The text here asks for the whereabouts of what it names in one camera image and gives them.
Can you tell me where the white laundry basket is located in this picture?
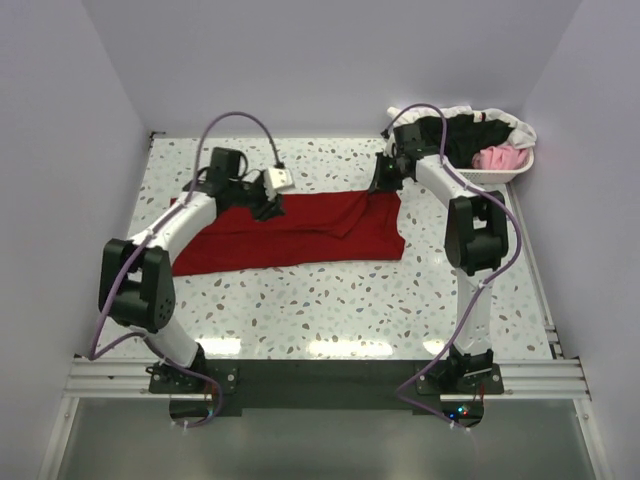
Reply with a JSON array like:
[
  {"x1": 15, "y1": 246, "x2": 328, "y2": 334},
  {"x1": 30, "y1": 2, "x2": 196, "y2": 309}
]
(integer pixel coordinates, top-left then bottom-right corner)
[{"x1": 405, "y1": 107, "x2": 536, "y2": 186}]

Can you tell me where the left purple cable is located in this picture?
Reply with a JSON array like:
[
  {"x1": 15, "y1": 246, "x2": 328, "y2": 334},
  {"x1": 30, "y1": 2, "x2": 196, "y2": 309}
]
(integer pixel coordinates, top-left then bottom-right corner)
[{"x1": 88, "y1": 110, "x2": 286, "y2": 362}]

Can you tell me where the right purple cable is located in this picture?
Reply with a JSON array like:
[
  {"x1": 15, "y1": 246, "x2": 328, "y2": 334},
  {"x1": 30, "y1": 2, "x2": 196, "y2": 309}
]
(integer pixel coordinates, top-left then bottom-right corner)
[{"x1": 380, "y1": 102, "x2": 524, "y2": 419}]

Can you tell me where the aluminium frame rail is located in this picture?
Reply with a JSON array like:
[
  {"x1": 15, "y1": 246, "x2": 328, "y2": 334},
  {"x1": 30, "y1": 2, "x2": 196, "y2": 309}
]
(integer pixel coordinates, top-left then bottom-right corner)
[{"x1": 63, "y1": 358, "x2": 591, "y2": 400}]

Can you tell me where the purple cable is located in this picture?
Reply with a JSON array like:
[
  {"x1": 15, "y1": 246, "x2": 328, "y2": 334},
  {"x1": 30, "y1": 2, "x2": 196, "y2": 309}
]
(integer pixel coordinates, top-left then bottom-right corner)
[
  {"x1": 88, "y1": 110, "x2": 286, "y2": 362},
  {"x1": 380, "y1": 102, "x2": 524, "y2": 419}
]

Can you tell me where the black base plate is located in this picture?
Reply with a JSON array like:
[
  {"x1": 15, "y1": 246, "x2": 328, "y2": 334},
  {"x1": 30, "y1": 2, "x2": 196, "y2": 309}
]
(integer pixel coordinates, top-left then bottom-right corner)
[{"x1": 146, "y1": 360, "x2": 505, "y2": 426}]

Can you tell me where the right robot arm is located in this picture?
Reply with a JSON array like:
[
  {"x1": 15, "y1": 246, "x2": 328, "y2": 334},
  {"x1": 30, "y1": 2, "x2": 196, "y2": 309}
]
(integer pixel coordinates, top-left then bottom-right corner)
[{"x1": 369, "y1": 124, "x2": 513, "y2": 393}]

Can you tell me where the pink garment in basket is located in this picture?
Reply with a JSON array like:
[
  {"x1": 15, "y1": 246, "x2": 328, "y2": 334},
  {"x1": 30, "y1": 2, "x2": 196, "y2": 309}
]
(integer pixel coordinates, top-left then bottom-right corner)
[{"x1": 472, "y1": 145, "x2": 528, "y2": 171}]

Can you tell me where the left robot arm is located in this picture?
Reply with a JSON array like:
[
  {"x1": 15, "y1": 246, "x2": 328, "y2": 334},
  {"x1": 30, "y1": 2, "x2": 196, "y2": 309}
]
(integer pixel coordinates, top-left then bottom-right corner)
[{"x1": 98, "y1": 147, "x2": 294, "y2": 392}]

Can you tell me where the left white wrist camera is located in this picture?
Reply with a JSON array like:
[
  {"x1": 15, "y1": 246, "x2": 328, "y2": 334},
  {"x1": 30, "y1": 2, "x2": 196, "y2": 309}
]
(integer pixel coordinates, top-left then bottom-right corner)
[{"x1": 263, "y1": 167, "x2": 295, "y2": 194}]

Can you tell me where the red t shirt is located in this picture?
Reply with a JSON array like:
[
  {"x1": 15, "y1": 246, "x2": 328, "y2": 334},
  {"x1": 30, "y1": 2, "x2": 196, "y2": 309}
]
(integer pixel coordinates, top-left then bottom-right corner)
[{"x1": 172, "y1": 191, "x2": 405, "y2": 277}]

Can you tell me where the black garment in basket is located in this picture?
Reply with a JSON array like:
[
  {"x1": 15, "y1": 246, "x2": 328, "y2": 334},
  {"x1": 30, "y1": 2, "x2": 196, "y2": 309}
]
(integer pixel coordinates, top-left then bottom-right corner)
[{"x1": 417, "y1": 114, "x2": 514, "y2": 169}]

